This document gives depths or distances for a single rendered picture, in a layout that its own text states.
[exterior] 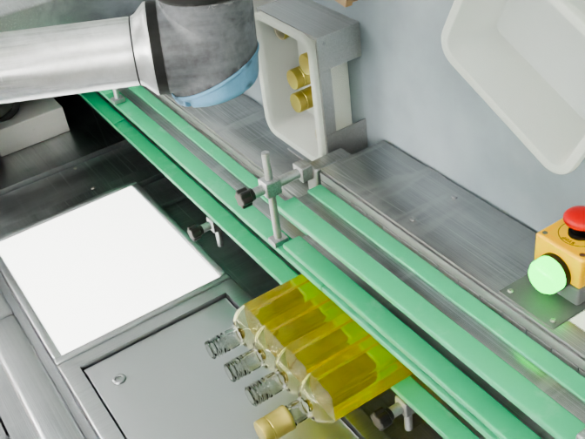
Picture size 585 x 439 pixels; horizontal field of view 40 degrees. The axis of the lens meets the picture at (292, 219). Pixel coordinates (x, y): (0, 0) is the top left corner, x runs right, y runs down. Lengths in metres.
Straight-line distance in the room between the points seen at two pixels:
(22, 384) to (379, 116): 0.73
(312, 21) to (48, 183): 0.91
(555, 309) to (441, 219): 0.22
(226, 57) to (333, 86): 0.30
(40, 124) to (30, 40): 1.08
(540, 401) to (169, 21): 0.60
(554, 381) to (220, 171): 0.77
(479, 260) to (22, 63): 0.61
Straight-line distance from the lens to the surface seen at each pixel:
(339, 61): 1.25
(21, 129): 2.10
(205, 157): 1.53
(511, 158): 1.08
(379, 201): 1.15
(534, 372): 0.95
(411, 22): 1.15
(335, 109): 1.28
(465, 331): 0.98
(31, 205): 1.91
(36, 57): 1.03
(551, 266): 0.96
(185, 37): 1.00
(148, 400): 1.32
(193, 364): 1.35
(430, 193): 1.17
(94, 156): 2.03
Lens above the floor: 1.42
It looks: 23 degrees down
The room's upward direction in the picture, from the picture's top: 116 degrees counter-clockwise
